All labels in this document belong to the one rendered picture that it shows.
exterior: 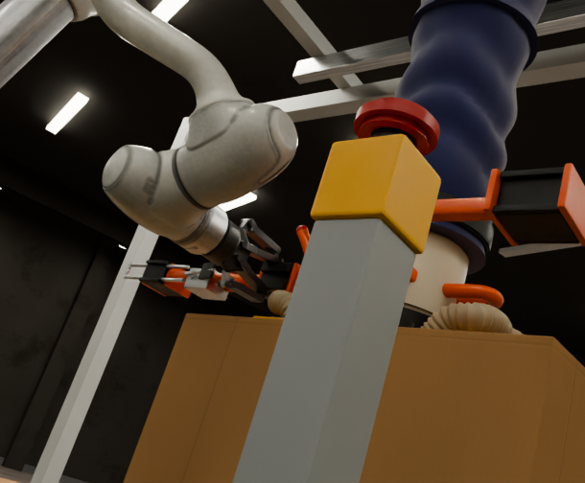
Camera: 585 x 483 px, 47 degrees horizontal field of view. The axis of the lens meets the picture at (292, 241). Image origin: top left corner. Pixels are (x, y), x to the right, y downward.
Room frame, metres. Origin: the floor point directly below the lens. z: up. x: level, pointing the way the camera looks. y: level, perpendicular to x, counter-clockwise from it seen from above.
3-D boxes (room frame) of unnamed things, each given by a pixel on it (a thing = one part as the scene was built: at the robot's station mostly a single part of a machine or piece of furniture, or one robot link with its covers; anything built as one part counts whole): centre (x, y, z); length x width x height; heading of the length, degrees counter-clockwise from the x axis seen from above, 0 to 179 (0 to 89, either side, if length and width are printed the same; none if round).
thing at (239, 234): (1.08, 0.10, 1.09); 0.09 x 0.07 x 0.08; 137
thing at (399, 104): (0.48, -0.05, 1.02); 0.07 x 0.07 x 0.04
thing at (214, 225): (1.03, 0.15, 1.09); 0.09 x 0.06 x 0.09; 47
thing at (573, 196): (0.62, -0.24, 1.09); 0.09 x 0.08 x 0.05; 136
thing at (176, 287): (1.43, 0.23, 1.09); 0.08 x 0.07 x 0.05; 46
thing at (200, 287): (1.34, 0.14, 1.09); 0.07 x 0.07 x 0.04; 46
